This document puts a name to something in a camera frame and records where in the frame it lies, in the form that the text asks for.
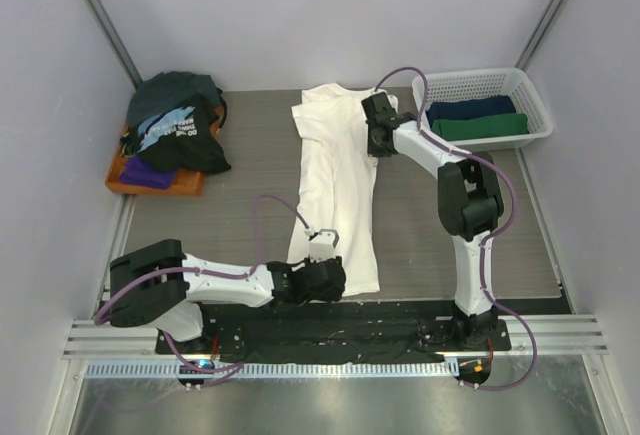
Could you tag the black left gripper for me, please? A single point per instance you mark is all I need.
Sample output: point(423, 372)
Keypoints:
point(333, 296)

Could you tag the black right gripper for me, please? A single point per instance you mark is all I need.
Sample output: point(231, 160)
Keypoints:
point(373, 118)

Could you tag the white t shirt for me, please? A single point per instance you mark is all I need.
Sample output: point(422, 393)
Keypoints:
point(338, 176)

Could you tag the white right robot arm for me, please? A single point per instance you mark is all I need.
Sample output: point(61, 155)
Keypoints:
point(469, 206)

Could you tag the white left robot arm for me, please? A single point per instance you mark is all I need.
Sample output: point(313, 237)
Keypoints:
point(163, 287)

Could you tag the rolled green t shirt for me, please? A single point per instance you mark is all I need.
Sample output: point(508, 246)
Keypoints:
point(492, 126)

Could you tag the rolled navy t shirt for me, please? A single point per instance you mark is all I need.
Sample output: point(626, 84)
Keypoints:
point(470, 109)

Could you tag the white plastic basket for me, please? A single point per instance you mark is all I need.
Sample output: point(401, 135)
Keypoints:
point(479, 84)

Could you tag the orange wooden tray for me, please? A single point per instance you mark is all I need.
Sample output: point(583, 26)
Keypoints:
point(186, 182)

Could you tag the black printed t shirt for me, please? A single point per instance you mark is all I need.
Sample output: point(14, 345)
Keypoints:
point(181, 138)

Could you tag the dark teal t shirt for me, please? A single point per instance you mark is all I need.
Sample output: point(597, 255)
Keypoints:
point(167, 90)

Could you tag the purple t shirt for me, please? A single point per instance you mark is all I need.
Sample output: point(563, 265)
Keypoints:
point(140, 173)

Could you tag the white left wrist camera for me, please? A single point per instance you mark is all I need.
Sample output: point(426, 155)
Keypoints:
point(321, 244)

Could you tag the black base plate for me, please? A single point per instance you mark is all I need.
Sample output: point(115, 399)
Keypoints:
point(370, 332)

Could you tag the white slotted cable duct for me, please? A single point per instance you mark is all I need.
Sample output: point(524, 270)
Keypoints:
point(160, 369)

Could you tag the right aluminium frame post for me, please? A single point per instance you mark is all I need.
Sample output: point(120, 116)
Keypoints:
point(541, 31)

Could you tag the aluminium frame post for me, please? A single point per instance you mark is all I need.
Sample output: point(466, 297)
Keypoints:
point(541, 31)
point(110, 32)

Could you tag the left aluminium frame post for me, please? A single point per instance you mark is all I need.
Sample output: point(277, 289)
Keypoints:
point(110, 32)

